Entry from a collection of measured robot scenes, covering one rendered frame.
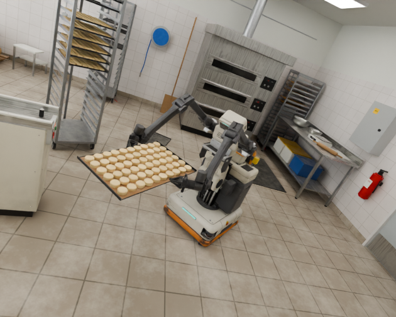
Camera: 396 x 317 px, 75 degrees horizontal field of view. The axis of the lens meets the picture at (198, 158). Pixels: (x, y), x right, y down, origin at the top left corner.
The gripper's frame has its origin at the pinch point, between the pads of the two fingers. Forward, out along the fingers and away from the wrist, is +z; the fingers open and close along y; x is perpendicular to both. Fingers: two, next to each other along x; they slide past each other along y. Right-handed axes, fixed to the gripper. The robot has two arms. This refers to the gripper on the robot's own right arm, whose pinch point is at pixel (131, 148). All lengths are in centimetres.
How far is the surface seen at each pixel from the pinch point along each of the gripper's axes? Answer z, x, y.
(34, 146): -19, -65, -29
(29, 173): -19, -67, -52
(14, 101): -45, -91, -11
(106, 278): 25, 7, -99
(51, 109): -50, -67, -11
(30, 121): -20, -69, -10
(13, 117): -18, -79, -10
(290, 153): -269, 287, -69
